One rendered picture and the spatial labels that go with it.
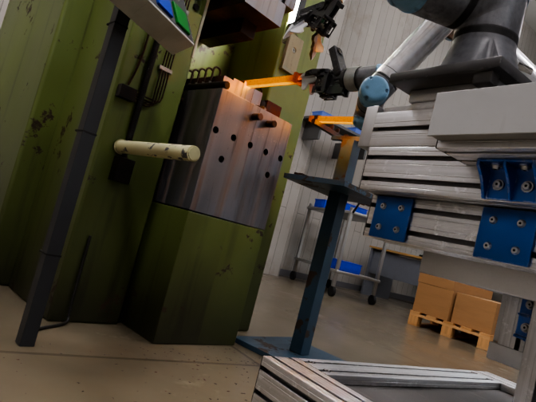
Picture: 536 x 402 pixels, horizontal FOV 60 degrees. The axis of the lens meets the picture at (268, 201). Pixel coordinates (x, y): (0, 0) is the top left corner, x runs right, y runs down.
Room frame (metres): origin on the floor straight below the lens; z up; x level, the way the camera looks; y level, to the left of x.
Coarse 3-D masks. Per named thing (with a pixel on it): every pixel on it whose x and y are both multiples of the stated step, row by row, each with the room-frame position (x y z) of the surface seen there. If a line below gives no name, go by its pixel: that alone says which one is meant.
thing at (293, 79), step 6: (294, 72) 1.57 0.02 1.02; (264, 78) 1.69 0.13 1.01; (270, 78) 1.67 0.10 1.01; (276, 78) 1.64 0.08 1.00; (282, 78) 1.62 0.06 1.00; (288, 78) 1.60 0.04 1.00; (294, 78) 1.57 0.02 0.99; (246, 84) 1.76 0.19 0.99; (252, 84) 1.73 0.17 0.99; (258, 84) 1.71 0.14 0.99; (264, 84) 1.69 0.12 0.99; (270, 84) 1.67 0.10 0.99; (276, 84) 1.66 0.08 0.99; (282, 84) 1.64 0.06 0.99; (288, 84) 1.63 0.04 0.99; (294, 84) 1.61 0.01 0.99; (300, 84) 1.58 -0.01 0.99
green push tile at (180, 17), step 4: (172, 4) 1.32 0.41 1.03; (176, 4) 1.33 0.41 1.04; (176, 8) 1.32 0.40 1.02; (180, 8) 1.35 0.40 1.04; (176, 12) 1.31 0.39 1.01; (180, 12) 1.34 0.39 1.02; (176, 16) 1.31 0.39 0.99; (180, 16) 1.34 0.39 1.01; (184, 16) 1.37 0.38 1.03; (176, 20) 1.31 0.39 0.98; (180, 20) 1.33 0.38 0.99; (184, 20) 1.36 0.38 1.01; (180, 24) 1.32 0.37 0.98; (184, 24) 1.35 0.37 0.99; (184, 28) 1.34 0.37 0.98; (188, 28) 1.37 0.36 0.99; (188, 32) 1.36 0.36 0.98
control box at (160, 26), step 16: (112, 0) 1.14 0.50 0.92; (128, 0) 1.15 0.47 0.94; (144, 0) 1.17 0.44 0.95; (176, 0) 1.36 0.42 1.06; (128, 16) 1.21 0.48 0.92; (144, 16) 1.22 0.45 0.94; (160, 16) 1.24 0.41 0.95; (160, 32) 1.30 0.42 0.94; (176, 32) 1.32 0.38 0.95; (176, 48) 1.40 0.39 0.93
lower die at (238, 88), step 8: (192, 80) 1.83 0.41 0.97; (200, 80) 1.79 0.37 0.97; (208, 80) 1.75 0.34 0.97; (216, 80) 1.71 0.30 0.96; (224, 80) 1.69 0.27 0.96; (232, 80) 1.71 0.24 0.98; (232, 88) 1.72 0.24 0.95; (240, 88) 1.74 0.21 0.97; (248, 88) 1.77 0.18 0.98; (240, 96) 1.75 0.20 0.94; (248, 96) 1.77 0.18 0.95; (256, 96) 1.80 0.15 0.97; (256, 104) 1.81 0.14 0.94
